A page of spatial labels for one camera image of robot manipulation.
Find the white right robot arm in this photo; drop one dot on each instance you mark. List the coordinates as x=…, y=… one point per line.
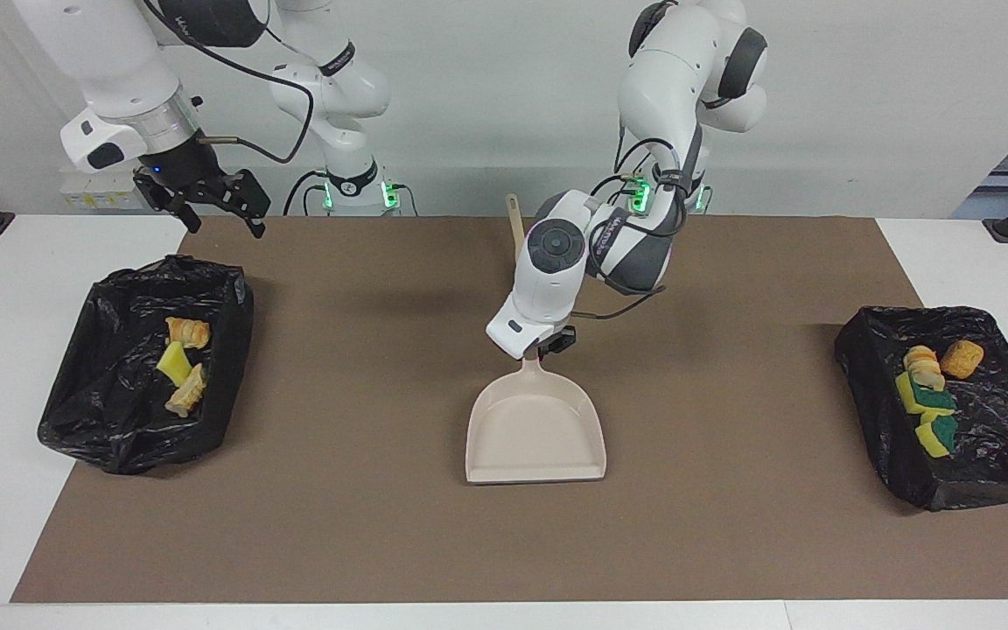
x=119, y=79

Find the striped croissant piece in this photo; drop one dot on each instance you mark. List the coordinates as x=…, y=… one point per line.
x=187, y=332

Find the beige hand brush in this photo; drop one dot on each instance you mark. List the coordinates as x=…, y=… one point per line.
x=514, y=223

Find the black bag-lined bin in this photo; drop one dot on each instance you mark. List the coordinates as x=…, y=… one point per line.
x=994, y=437
x=110, y=411

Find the golden oval bread roll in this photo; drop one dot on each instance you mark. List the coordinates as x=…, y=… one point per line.
x=962, y=359

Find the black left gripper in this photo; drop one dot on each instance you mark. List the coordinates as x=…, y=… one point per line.
x=556, y=341

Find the pale bread piece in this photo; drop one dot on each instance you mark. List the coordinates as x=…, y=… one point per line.
x=924, y=366

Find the white socket boxes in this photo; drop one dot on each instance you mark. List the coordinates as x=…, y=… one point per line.
x=88, y=191

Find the puff pastry piece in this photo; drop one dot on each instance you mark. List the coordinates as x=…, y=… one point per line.
x=186, y=394

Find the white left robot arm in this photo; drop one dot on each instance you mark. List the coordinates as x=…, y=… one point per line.
x=644, y=175

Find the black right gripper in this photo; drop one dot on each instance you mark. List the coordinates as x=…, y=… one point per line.
x=185, y=166

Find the beige plastic dustpan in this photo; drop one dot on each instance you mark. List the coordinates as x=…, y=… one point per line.
x=535, y=437

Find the yellow sponge piece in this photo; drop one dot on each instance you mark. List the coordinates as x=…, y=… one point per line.
x=173, y=363
x=937, y=435
x=911, y=394

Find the brown table mat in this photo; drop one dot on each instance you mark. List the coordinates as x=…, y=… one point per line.
x=381, y=525

